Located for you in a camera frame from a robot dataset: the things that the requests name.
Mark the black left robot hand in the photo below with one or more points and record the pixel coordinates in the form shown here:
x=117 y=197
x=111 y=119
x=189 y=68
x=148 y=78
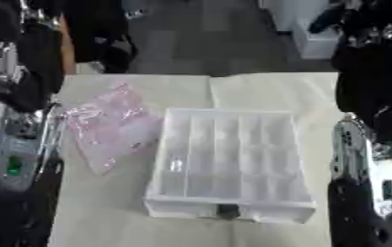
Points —
x=33 y=80

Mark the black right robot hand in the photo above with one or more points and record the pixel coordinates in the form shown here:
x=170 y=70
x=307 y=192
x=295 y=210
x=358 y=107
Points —
x=374 y=83

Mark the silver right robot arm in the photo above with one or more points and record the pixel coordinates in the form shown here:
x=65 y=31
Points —
x=368 y=193

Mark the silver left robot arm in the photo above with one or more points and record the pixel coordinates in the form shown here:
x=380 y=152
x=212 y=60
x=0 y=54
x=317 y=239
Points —
x=19 y=151

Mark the white storage box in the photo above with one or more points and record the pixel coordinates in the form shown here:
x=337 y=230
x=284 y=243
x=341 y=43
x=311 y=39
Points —
x=316 y=43

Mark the black chair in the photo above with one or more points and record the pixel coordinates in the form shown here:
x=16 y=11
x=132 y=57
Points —
x=101 y=35

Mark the pink clear plastic bag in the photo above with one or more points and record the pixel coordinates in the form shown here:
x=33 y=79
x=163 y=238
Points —
x=106 y=125

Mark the white compartment drawer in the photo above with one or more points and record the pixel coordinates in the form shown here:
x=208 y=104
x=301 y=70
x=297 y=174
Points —
x=227 y=160

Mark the small clear plastic item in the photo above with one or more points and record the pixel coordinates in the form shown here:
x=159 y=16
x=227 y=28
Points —
x=176 y=164

